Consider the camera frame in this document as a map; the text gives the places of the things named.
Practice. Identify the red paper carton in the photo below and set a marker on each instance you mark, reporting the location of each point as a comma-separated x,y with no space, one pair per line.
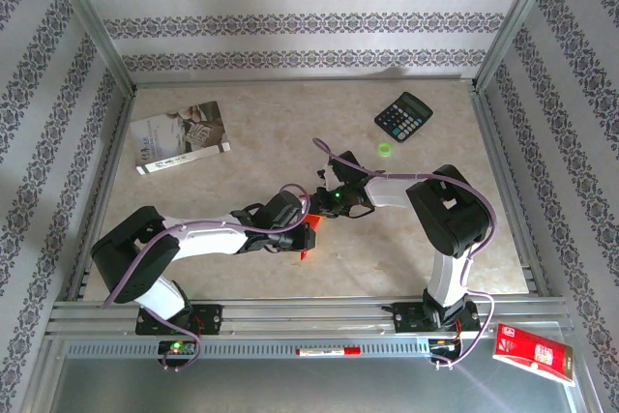
532,352

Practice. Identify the control board with green light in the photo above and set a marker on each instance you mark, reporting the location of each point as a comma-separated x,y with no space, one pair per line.
176,347

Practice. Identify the book with photo cover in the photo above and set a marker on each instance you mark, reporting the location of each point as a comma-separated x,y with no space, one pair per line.
179,132

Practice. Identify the red marker pen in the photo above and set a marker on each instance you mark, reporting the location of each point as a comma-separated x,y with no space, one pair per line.
329,351

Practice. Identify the red square paper sheet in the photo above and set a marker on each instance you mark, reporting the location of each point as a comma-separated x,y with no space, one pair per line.
314,222

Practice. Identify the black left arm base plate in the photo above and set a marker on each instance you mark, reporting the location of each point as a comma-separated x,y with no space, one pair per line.
210,318

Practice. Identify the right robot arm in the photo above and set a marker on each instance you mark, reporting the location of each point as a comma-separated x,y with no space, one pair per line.
450,210

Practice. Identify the grey metal sheet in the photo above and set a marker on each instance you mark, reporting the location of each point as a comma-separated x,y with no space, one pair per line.
290,389

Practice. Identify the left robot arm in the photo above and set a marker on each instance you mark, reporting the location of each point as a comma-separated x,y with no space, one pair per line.
208,239

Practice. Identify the aluminium frame post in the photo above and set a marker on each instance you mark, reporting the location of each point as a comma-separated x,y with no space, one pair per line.
518,21
93,21

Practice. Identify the aluminium back rail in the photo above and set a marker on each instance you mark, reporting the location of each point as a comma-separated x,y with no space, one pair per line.
300,80

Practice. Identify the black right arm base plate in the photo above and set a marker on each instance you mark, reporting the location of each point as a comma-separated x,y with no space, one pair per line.
406,318

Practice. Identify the aluminium side rail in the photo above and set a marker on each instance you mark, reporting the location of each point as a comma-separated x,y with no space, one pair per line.
110,166
500,166

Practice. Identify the black calculator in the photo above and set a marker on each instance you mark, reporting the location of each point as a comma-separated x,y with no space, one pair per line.
403,115

